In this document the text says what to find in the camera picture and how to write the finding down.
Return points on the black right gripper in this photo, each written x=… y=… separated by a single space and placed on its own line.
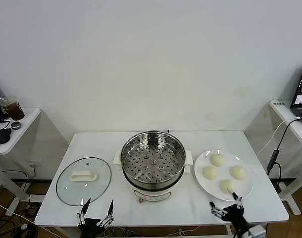
x=234 y=215

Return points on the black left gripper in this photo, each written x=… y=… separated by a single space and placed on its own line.
x=90 y=228

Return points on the white steamed baozi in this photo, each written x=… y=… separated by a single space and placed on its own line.
x=237 y=172
x=209 y=172
x=226 y=186
x=217 y=160

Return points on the plastic cup iced coffee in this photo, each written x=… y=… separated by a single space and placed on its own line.
x=15 y=111

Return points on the steel steamer pot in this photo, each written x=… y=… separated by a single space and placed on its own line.
x=151 y=193

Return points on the stainless steel steamer basket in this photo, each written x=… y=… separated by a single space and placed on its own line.
x=166 y=171

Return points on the white round plate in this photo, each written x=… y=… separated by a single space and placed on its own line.
x=224 y=173

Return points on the white floor plug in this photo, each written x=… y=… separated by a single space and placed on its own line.
x=24 y=226

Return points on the white side desk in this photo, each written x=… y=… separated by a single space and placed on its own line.
x=281 y=110
x=22 y=129

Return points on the grey round earbud case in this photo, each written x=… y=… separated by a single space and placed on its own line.
x=16 y=125

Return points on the black computer mouse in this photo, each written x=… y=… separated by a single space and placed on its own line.
x=2 y=136

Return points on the white wall outlet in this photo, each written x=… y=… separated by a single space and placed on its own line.
x=32 y=164

